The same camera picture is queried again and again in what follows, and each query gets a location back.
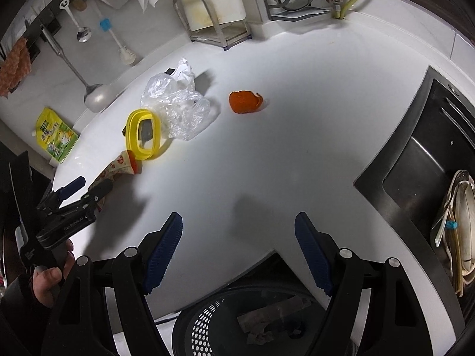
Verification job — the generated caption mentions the metal ladle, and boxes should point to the metal ladle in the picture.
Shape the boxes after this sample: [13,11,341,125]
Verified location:
[40,24,118,113]

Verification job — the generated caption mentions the yellow plastic lid frame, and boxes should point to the yellow plastic lid frame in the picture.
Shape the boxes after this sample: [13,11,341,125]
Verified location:
[124,109,161,161]

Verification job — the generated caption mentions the white dishes in sink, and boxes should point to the white dishes in sink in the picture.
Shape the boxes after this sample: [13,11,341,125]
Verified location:
[434,170,474,297]

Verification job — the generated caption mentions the blue white bottle brush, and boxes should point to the blue white bottle brush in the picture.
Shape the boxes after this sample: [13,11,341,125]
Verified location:
[100,18,137,65]

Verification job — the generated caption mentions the black wall utensil rail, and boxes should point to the black wall utensil rail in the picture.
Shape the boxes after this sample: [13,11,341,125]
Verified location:
[0,0,116,61]

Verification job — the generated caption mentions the stainless steel sink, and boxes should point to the stainless steel sink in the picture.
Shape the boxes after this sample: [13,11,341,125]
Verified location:
[352,64,475,305]

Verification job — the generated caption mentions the black perforated trash bin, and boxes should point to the black perforated trash bin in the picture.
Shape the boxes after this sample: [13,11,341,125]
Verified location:
[170,284,358,356]

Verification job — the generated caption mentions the orange peel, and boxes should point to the orange peel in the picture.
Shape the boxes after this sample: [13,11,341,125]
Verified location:
[229,91,263,114]

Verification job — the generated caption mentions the metal cutting board rack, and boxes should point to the metal cutting board rack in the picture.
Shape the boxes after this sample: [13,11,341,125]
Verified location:
[173,0,253,51]

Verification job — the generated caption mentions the small metal spoon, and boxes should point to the small metal spoon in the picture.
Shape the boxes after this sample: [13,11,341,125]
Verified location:
[59,0,92,43]

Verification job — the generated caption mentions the left hand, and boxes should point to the left hand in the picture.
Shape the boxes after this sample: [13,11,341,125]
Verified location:
[32,239,75,308]

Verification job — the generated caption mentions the torn red white wrapper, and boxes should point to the torn red white wrapper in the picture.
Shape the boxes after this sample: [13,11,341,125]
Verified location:
[88,150,143,190]

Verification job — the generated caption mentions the clear plastic bag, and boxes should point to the clear plastic bag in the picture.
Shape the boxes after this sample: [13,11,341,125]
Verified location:
[140,58,211,142]

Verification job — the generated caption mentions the yellow green seasoning pouch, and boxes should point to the yellow green seasoning pouch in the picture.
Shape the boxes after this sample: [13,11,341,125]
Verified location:
[32,107,79,163]

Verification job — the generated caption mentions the orange hanging cloth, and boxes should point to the orange hanging cloth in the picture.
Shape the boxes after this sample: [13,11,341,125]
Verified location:
[0,37,31,97]

